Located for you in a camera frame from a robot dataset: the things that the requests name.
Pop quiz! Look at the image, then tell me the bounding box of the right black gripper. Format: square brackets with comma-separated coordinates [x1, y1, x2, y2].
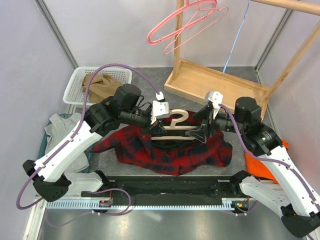
[185, 103, 247, 143]

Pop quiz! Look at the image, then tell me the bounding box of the beige wooden hanger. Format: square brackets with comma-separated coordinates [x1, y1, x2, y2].
[150, 109, 196, 141]

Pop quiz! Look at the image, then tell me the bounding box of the red plaid skirt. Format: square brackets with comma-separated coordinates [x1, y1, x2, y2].
[91, 125, 233, 176]

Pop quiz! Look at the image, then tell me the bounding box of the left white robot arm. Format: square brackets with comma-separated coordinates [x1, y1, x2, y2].
[22, 84, 168, 202]

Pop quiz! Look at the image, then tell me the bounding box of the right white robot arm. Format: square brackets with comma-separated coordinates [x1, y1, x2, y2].
[187, 96, 320, 238]

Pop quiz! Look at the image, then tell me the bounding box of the thick pink plastic hanger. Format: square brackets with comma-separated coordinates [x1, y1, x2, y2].
[146, 0, 218, 46]

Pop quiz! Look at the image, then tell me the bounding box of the tan brown garment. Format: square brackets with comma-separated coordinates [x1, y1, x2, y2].
[88, 72, 123, 104]

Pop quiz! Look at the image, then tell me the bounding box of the wooden clothes rack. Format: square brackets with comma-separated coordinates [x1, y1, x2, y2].
[163, 0, 320, 125]

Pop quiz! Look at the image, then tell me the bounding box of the white plastic basket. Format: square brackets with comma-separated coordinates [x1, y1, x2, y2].
[63, 66, 132, 108]

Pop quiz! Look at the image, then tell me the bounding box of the orange garment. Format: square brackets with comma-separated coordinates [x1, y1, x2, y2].
[244, 152, 278, 184]

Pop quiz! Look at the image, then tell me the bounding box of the grey t-shirt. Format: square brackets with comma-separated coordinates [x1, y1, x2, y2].
[44, 113, 91, 173]

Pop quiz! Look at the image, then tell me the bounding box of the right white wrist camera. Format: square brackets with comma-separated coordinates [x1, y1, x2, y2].
[204, 90, 223, 119]

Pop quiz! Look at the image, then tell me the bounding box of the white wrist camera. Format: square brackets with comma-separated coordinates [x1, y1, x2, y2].
[204, 90, 223, 119]
[150, 91, 170, 124]

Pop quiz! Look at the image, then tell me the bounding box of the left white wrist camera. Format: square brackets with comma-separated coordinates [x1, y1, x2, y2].
[150, 91, 170, 124]

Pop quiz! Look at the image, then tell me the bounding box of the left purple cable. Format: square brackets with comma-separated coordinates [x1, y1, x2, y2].
[15, 63, 163, 210]

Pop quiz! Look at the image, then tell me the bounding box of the purple cable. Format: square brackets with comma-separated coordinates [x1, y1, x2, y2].
[217, 103, 320, 240]
[15, 63, 163, 210]

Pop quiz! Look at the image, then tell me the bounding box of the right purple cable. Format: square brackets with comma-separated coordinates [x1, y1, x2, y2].
[217, 103, 320, 240]

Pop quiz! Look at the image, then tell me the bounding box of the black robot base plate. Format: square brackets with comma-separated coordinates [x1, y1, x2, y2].
[82, 170, 258, 206]

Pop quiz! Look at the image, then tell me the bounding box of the slotted white cable duct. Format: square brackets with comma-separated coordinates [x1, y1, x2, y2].
[46, 198, 249, 211]

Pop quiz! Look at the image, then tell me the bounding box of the thin pink wire hanger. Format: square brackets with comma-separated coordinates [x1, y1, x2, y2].
[163, 6, 230, 55]

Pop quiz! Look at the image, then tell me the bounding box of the light blue wire hanger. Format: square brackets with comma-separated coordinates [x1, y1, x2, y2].
[222, 0, 251, 75]

